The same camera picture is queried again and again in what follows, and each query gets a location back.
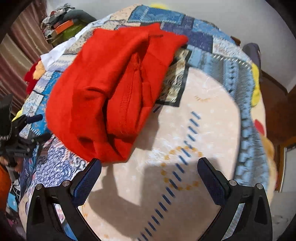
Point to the red and orange plush toy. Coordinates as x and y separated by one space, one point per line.
33 75

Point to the yellow pillow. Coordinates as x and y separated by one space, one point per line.
256 91

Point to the striped brown curtain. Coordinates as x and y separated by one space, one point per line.
21 47

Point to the clutter pile with green bag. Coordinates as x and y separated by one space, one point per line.
64 23

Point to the white cabinet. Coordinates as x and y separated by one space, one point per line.
283 205

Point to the red striped hoodie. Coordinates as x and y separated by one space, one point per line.
100 103

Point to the blue patchwork bedspread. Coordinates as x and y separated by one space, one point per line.
208 49

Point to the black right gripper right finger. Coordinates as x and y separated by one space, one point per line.
255 220

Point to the grey-blue cloth on chair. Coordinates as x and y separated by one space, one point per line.
252 50

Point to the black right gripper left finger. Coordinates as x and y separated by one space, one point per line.
43 222

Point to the brown wooden door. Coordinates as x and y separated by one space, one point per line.
280 120

